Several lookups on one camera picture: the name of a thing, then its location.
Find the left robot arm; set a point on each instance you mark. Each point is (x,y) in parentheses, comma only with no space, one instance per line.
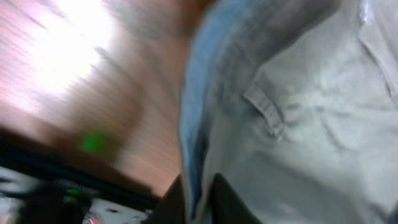
(56,195)

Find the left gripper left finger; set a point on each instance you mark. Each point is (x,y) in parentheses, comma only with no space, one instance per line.
(171,207)

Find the khaki shorts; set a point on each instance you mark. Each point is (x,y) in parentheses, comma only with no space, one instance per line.
(294,103)

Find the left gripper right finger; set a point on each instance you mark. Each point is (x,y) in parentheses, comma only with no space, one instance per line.
(226,206)

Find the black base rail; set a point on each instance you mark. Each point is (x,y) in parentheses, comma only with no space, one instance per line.
(67,164)

